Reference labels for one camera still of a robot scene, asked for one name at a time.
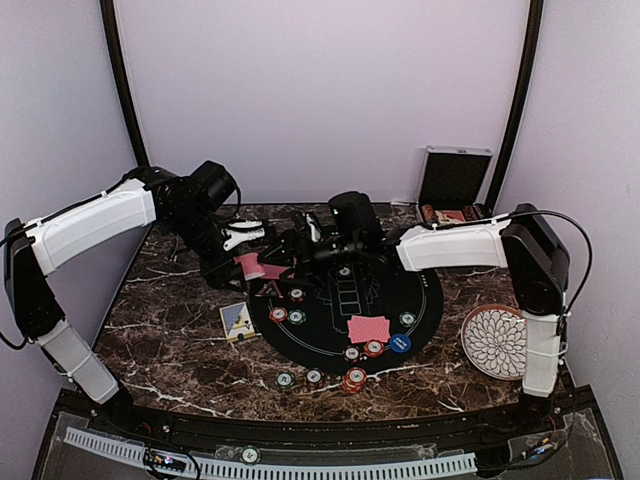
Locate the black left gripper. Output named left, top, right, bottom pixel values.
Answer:
left=166, top=206, right=248, bottom=292

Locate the red-backed playing card deck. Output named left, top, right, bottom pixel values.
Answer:
left=234, top=252, right=265, bottom=281

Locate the black chip seat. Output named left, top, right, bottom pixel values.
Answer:
left=289, top=288, right=306, bottom=302

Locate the green chip seat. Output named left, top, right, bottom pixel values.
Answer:
left=399, top=312, right=417, bottom=327
left=287, top=310, right=306, bottom=325

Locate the red-backed card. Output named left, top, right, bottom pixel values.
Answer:
left=349, top=317, right=392, bottom=345
left=348, top=314, right=389, bottom=345

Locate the black 100 poker chip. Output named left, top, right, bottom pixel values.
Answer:
left=343, top=346, right=361, bottom=362

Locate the green poker chip stack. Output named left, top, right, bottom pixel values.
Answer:
left=276, top=372, right=295, bottom=390

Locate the black poker chip stack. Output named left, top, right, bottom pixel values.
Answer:
left=305, top=369, right=324, bottom=388

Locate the red poker chip stack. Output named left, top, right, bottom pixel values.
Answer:
left=342, top=367, right=367, bottom=394

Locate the red-backed card seat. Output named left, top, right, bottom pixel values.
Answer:
left=261, top=264, right=293, bottom=280

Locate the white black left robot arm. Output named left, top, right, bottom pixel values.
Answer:
left=1, top=161, right=241, bottom=436

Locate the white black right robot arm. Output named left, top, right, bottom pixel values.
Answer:
left=258, top=192, right=571, bottom=434

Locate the yellow blue card box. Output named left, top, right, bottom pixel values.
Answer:
left=219, top=302, right=256, bottom=343

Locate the red triangular all-in marker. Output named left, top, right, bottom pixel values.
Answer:
left=255, top=280, right=282, bottom=298

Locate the round black poker mat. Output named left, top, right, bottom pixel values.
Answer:
left=248, top=263, right=443, bottom=375

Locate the blue round blind button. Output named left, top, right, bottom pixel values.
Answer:
left=389, top=334, right=412, bottom=354

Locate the aluminium poker chip case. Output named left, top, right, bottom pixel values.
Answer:
left=416, top=146, right=493, bottom=223

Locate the floral patterned ceramic plate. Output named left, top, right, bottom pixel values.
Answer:
left=460, top=304, right=526, bottom=381

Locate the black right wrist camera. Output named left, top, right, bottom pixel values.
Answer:
left=328, top=191, right=384, bottom=244

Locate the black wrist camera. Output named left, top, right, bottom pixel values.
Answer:
left=328, top=191, right=384, bottom=244
left=189, top=160, right=237, bottom=212

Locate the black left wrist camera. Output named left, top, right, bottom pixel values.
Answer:
left=189, top=160, right=237, bottom=212

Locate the green chip on rail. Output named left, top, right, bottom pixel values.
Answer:
left=241, top=447, right=260, bottom=464

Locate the white slotted cable duct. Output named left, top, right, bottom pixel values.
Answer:
left=63, top=427, right=477, bottom=479

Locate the black left frame post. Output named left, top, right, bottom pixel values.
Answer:
left=99, top=0, right=157, bottom=180

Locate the black frame post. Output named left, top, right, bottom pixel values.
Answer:
left=484, top=0, right=544, bottom=213
left=99, top=0, right=157, bottom=180

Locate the black front rail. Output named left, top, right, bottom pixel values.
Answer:
left=51, top=386, right=619, bottom=469

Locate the black right frame post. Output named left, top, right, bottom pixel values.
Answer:
left=484, top=0, right=544, bottom=213

